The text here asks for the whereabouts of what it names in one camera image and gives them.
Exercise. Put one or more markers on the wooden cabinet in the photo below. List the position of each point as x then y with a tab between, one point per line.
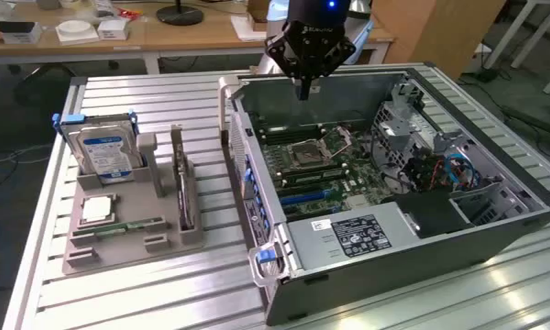
449	34

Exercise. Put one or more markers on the white table frame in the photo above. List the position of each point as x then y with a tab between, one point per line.
523	56

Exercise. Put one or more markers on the red packet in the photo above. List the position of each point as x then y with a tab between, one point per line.
130	14

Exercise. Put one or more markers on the black round lamp base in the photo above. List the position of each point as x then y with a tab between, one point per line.
180	16

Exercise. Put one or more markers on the silver CPU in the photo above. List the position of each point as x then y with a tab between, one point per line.
96	209

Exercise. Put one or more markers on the black chair base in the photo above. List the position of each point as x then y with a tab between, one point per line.
532	117
36	77

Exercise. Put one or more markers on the open metal socket cover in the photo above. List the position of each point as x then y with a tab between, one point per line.
338	141

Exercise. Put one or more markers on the grey parts rack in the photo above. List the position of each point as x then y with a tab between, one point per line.
134	254

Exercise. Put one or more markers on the grey power supply with label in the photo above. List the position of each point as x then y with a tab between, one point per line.
312	247

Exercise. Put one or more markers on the green graphics card with fan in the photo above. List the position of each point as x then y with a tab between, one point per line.
183	192

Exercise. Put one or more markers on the loose green RAM stick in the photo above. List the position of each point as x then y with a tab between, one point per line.
119	228

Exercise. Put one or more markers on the installed green RAM stick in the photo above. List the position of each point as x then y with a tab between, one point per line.
312	177

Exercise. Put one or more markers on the green motherboard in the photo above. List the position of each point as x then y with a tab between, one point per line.
363	178

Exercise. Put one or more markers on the blue case latch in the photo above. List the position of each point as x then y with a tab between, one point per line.
266	256

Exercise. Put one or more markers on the hard disk with blue carrier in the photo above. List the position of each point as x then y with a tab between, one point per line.
100	154

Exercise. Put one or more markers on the black power brick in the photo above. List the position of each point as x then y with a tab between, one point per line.
487	75

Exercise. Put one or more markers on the grey cup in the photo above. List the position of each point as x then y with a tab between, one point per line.
48	4

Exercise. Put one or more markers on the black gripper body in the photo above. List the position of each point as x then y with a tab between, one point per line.
316	24

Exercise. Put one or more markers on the brown cardboard box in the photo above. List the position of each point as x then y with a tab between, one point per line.
256	10

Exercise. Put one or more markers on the black open PC case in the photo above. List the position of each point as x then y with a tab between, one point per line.
395	271

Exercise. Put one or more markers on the small white box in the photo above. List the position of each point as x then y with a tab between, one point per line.
114	30

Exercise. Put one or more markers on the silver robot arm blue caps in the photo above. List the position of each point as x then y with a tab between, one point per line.
275	13

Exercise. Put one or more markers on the blue expansion slot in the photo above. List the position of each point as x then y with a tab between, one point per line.
303	198

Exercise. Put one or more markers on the wooden desk white frame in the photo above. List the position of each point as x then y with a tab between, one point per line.
188	34

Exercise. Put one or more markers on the white box black lid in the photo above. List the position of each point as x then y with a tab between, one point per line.
20	36

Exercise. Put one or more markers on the white paper stack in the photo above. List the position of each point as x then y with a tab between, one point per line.
246	29

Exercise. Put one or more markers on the black RAM slot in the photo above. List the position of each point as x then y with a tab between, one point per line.
294	139
290	130

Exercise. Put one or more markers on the silver angled drive cage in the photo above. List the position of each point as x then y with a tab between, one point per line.
487	206

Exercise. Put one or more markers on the silver chipset heatsink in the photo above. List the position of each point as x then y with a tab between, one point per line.
359	202

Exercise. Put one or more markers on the white tape roll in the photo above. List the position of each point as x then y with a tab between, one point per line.
71	3

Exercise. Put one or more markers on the silver perforated disk bay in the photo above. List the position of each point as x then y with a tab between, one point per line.
395	134

